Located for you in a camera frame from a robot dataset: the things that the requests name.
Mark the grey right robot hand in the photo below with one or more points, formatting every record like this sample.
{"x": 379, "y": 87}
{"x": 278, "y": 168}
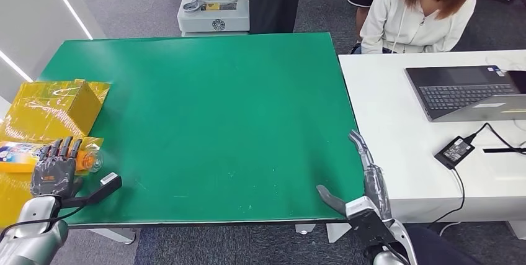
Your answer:
{"x": 376, "y": 185}

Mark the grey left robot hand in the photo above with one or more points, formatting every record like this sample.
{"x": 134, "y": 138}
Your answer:
{"x": 53, "y": 176}

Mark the orange plastic bottle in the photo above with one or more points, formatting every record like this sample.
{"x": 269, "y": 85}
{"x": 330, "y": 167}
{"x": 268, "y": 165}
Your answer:
{"x": 18, "y": 158}

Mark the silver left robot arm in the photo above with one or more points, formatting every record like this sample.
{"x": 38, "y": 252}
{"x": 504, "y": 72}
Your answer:
{"x": 33, "y": 234}

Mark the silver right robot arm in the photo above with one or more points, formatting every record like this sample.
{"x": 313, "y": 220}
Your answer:
{"x": 386, "y": 259}

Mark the white desk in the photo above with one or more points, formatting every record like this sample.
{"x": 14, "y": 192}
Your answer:
{"x": 398, "y": 140}

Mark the white table foot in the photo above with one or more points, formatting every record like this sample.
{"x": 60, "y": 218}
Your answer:
{"x": 305, "y": 229}
{"x": 337, "y": 232}

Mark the yellow film-wrapped cardboard box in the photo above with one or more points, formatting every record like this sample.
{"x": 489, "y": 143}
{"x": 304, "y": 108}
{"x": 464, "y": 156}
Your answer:
{"x": 49, "y": 111}

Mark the black power adapter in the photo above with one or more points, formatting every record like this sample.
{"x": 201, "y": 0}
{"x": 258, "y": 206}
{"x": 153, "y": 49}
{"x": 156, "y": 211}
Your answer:
{"x": 454, "y": 152}

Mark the dark grey laptop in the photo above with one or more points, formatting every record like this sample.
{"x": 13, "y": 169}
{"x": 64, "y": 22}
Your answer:
{"x": 456, "y": 88}

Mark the black flat strip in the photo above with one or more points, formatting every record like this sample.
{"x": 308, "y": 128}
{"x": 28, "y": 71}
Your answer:
{"x": 503, "y": 150}

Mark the green table mat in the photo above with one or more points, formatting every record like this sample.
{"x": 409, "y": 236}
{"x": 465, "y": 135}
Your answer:
{"x": 205, "y": 111}

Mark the standing person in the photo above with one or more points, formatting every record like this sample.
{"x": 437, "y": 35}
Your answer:
{"x": 275, "y": 0}

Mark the white machine base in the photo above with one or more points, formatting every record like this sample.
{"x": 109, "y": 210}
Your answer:
{"x": 215, "y": 14}

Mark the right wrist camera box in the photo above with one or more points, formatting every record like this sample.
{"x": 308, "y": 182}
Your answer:
{"x": 368, "y": 220}

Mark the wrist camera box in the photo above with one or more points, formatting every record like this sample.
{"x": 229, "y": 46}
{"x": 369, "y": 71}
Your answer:
{"x": 368, "y": 220}
{"x": 102, "y": 187}

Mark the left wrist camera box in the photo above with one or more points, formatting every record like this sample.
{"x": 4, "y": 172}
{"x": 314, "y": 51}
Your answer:
{"x": 102, "y": 187}

